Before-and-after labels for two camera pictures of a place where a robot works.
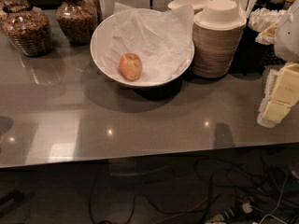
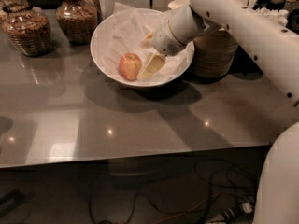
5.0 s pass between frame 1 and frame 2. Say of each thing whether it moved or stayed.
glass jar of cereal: stayed
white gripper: moved
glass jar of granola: stayed
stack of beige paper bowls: stayed
